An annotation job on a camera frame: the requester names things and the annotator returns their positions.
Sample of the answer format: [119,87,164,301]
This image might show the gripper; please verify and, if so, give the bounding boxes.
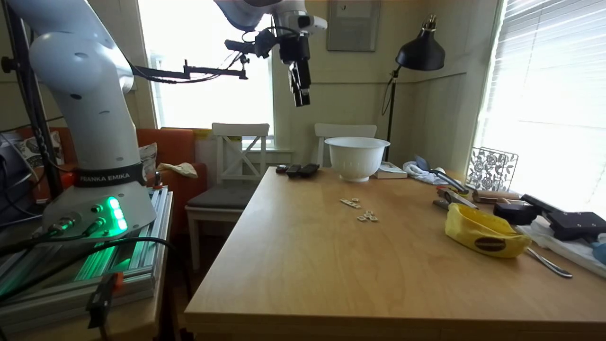
[279,35,312,108]

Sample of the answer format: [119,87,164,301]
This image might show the framed picture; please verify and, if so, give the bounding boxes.
[327,0,381,52]

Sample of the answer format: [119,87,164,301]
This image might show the white plastic bowl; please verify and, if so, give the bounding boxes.
[324,137,391,183]

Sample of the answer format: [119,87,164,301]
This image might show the window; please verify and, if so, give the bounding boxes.
[137,0,276,138]

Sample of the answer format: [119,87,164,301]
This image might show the black floor lamp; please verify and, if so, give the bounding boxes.
[381,14,446,162]

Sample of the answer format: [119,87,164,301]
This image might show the white chair with grey cushion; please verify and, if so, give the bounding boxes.
[185,123,270,271]

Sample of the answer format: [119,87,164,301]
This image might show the book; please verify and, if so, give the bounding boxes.
[371,162,408,180]

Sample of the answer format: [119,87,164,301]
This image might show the orange sofa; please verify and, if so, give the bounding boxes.
[17,126,209,237]

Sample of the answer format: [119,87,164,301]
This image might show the crumpled beige cloth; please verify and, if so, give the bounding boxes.
[157,162,199,179]

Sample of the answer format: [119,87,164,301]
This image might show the white cloth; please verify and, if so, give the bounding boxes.
[403,161,446,186]

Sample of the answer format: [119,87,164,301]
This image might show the black ladle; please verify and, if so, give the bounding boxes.
[414,155,470,193]

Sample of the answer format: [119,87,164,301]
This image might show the patterned cushion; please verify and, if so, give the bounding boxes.
[16,131,65,167]
[139,142,158,177]

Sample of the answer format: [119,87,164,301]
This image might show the metal pliers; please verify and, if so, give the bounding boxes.
[432,186,479,212]

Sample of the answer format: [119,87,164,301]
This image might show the ornate metal napkin holder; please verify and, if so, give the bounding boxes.
[466,147,519,193]

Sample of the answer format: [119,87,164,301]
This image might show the wooden rolling pin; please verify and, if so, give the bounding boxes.
[472,188,521,205]

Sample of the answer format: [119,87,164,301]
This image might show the yellow banana case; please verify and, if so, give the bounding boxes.
[445,203,533,259]

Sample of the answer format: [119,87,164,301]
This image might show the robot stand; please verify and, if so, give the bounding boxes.
[0,186,174,341]

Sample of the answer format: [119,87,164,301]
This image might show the small black box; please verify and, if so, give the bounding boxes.
[493,201,539,226]

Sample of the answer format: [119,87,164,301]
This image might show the window blinds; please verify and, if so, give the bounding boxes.
[473,0,606,211]

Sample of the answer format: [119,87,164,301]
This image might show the black and orange clamp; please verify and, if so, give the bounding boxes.
[86,272,125,330]

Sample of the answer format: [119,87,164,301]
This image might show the metal spoon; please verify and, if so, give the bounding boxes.
[525,247,574,279]

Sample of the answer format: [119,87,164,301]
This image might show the black hand-held device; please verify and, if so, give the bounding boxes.
[520,194,606,242]

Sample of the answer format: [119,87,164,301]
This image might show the white towel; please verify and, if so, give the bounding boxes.
[515,219,606,279]

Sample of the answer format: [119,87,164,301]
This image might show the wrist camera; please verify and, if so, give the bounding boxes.
[255,30,281,60]

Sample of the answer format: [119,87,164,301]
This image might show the camera on mount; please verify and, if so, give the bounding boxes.
[129,39,258,85]

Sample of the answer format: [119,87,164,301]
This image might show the black cable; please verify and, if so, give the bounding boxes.
[0,236,177,304]

